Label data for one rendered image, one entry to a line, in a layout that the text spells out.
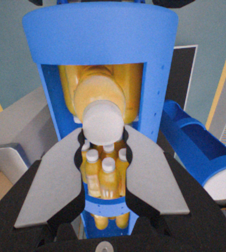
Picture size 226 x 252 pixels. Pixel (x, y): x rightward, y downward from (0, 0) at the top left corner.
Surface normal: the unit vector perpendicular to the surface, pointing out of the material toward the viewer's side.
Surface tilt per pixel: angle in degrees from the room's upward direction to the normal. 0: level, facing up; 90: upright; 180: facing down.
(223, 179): 0
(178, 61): 0
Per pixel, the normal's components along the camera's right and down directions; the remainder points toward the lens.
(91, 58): -0.07, 0.52
